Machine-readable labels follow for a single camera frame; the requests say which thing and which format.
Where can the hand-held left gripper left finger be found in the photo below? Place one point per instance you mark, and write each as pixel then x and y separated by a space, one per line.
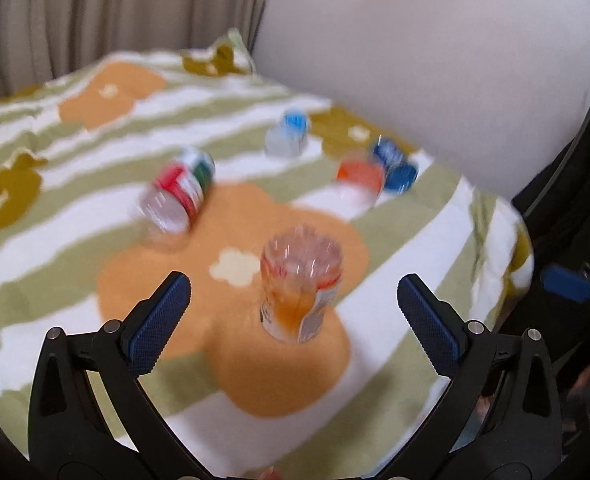
pixel 156 322

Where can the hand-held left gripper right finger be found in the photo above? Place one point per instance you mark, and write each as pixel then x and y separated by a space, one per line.
pixel 432 322

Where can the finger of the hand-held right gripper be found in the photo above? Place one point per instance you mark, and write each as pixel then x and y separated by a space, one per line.
pixel 565 284

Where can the clear cup with orange label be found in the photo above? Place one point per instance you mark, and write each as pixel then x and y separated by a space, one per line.
pixel 299 285

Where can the clear cup red green label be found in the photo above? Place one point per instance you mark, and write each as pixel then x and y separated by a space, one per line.
pixel 177 195

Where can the blue printed cup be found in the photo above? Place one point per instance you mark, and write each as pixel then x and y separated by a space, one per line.
pixel 397 170

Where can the small clear cup blue label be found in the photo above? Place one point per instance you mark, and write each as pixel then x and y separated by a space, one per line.
pixel 287 132

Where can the dark cloth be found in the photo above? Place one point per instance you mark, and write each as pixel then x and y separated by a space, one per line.
pixel 570 210

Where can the flower printed striped blanket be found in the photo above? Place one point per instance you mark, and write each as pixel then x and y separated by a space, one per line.
pixel 100 160

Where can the beige curtain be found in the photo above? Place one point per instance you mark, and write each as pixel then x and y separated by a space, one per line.
pixel 100 10

